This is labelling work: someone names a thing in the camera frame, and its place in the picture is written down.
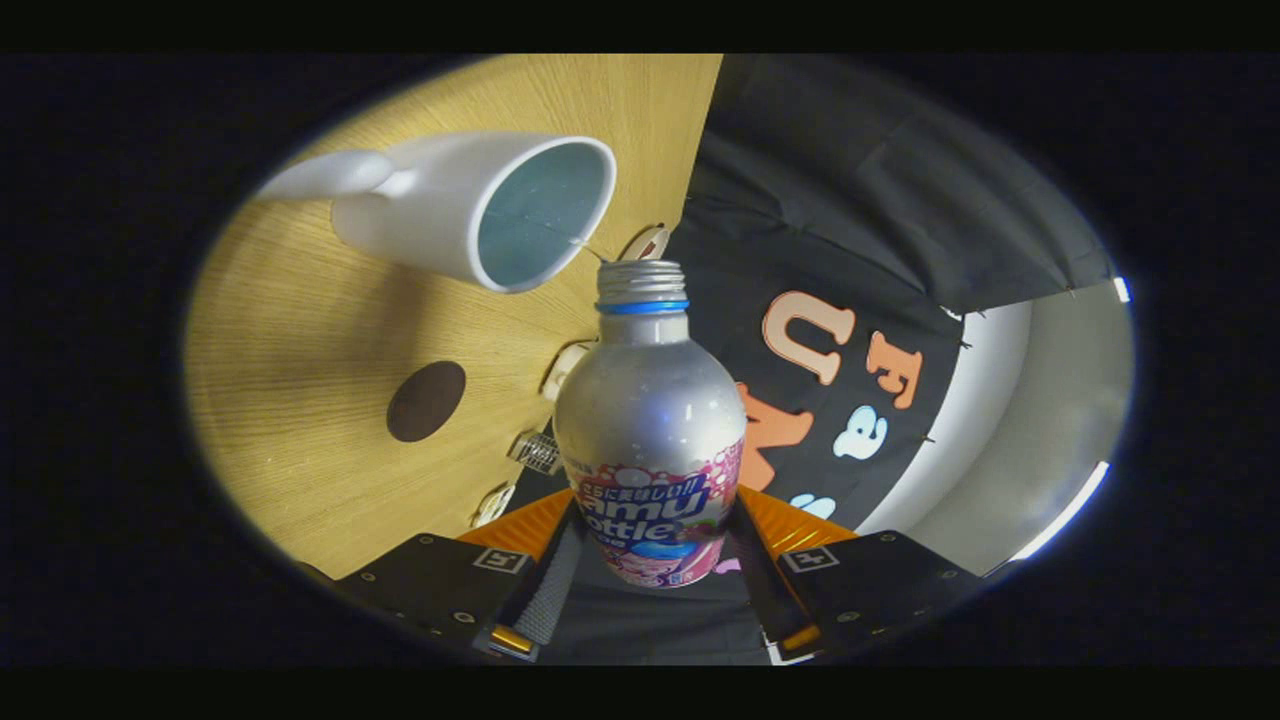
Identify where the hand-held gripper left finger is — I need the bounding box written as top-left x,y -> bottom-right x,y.
330,487 -> 591,663

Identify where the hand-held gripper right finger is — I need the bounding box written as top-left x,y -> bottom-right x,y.
730,485 -> 986,666

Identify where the silver juice bottle pink label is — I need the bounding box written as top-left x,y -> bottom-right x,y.
553,259 -> 749,590

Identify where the dark brown round coaster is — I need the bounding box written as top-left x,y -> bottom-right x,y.
386,361 -> 467,443

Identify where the white cup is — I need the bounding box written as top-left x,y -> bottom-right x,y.
258,131 -> 618,295

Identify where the white divided tray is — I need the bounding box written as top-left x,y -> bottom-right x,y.
470,483 -> 517,529

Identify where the clear glass utensil jar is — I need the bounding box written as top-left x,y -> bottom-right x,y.
507,430 -> 563,476

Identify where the white toaster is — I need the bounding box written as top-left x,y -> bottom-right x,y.
540,340 -> 599,403

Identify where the ceiling light strip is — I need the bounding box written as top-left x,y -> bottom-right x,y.
1010,460 -> 1112,561

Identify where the small white plate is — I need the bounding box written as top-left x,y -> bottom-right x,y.
620,224 -> 673,263

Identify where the wooden table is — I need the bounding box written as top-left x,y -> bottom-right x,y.
185,55 -> 723,581

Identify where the black backdrop cloth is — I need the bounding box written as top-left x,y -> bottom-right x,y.
500,55 -> 1116,666

